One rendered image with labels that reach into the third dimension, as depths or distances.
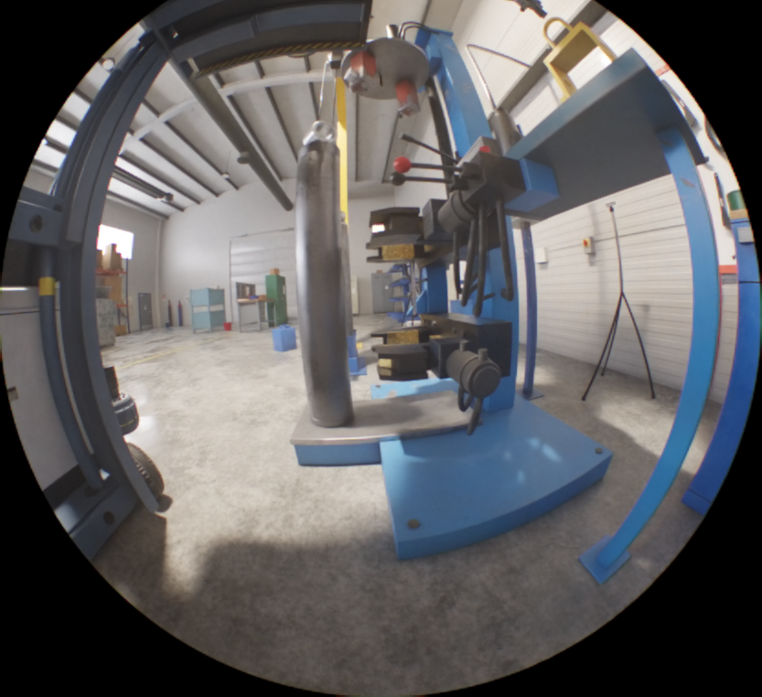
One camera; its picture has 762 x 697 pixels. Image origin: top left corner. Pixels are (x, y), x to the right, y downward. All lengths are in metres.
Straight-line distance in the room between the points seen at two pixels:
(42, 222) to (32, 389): 0.50
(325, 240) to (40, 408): 1.32
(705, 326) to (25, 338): 1.62
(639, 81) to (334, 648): 1.14
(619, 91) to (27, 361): 1.51
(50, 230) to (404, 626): 1.31
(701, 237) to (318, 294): 1.14
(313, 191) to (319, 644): 1.47
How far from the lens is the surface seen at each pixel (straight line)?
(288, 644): 0.75
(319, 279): 0.98
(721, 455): 1.12
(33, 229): 0.90
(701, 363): 0.57
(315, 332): 0.98
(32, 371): 1.09
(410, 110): 1.71
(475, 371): 0.63
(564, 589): 0.83
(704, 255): 0.56
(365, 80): 1.48
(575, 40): 0.65
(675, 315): 2.26
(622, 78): 0.49
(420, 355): 0.78
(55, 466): 1.16
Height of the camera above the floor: 0.71
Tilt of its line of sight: 4 degrees down
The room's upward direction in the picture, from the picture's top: 3 degrees counter-clockwise
